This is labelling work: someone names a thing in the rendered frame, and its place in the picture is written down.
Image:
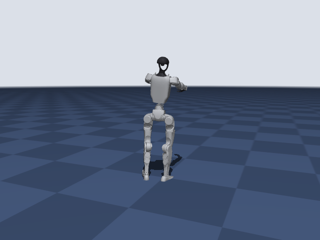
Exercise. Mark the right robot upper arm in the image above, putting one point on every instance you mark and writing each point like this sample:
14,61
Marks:
175,82

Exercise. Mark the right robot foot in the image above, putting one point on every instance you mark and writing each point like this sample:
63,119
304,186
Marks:
164,178

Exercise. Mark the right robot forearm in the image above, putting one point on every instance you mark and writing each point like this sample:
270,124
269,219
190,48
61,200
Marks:
184,87

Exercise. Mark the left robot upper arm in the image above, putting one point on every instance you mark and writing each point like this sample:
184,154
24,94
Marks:
148,78

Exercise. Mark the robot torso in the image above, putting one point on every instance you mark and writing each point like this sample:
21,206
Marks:
160,88

